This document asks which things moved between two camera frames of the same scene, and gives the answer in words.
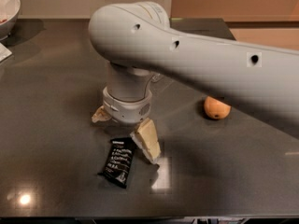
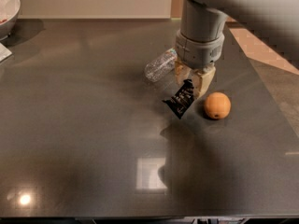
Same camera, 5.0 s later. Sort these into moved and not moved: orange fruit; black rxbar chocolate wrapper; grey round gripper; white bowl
Moved: black rxbar chocolate wrapper; grey round gripper
Not moved: orange fruit; white bowl
